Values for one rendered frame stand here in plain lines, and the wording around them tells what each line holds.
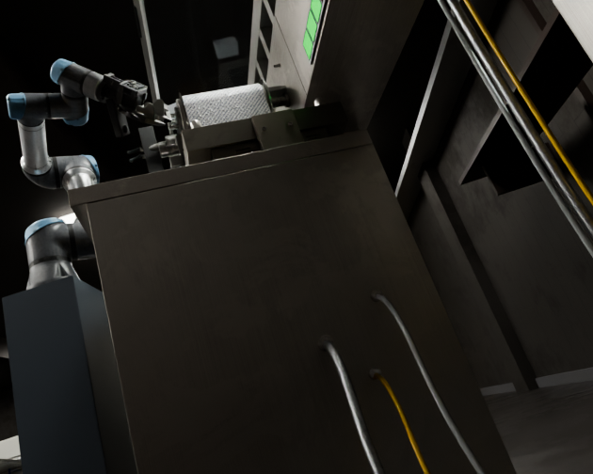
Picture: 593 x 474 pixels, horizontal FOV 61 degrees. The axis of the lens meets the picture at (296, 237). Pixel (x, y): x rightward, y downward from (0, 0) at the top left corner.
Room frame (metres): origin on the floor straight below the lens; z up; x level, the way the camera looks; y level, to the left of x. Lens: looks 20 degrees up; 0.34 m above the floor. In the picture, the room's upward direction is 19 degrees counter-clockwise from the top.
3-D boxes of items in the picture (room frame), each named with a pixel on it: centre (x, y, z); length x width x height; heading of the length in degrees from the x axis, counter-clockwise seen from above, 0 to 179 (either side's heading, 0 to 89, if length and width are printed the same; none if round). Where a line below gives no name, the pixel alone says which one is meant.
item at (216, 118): (1.22, 0.07, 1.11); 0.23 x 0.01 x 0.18; 105
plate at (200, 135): (1.11, 0.00, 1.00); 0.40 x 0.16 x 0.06; 105
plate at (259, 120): (1.03, -0.04, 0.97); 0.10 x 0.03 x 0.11; 105
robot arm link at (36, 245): (1.36, 0.71, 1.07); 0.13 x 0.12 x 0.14; 119
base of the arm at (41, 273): (1.36, 0.72, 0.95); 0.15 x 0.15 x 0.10
